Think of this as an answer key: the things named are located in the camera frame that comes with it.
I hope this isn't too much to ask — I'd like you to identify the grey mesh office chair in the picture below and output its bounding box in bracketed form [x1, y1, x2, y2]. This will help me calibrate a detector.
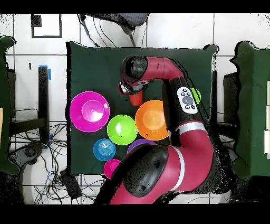
[80, 13, 150, 48]

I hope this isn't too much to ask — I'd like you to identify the large orange bowl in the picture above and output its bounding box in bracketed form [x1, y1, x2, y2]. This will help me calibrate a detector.
[134, 99, 170, 142]

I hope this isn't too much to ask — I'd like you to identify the small crimson bowl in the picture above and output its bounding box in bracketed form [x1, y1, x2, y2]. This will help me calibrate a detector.
[103, 158, 121, 180]

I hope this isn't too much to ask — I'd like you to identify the black metal stand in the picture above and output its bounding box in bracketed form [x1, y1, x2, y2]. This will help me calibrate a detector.
[8, 66, 50, 144]
[210, 70, 240, 141]

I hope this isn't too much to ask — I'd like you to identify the purple bowl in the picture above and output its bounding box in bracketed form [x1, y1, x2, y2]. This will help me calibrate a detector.
[127, 138, 157, 154]

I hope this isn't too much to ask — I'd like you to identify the medium green bowl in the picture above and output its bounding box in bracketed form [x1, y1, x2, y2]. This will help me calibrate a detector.
[107, 114, 138, 146]

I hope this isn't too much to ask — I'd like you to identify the small blue bowl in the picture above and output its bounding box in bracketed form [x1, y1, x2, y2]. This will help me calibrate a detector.
[93, 138, 117, 162]

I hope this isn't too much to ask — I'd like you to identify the small green bowl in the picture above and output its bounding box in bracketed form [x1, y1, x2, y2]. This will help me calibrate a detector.
[190, 87, 202, 105]

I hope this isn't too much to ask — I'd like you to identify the green cloth side table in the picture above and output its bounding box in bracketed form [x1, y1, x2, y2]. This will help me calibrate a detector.
[229, 40, 270, 181]
[0, 35, 21, 176]

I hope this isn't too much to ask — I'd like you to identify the black power strip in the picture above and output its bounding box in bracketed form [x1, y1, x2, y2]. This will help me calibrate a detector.
[59, 169, 82, 201]

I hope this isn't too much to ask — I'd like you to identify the orange-red plastic cup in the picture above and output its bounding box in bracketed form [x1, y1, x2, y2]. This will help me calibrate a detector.
[128, 90, 144, 107]

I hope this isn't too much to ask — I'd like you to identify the large pink bowl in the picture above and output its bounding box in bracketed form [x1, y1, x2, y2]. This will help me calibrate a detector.
[69, 91, 111, 133]

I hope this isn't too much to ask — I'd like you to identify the dark green tablecloth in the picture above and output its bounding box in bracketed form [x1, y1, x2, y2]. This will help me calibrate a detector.
[66, 41, 218, 177]

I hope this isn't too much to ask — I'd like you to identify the black square floor frame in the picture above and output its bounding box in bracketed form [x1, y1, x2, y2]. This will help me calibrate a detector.
[31, 13, 63, 39]

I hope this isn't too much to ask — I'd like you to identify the blue floor tape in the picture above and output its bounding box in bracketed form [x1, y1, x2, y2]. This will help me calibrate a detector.
[38, 64, 52, 81]

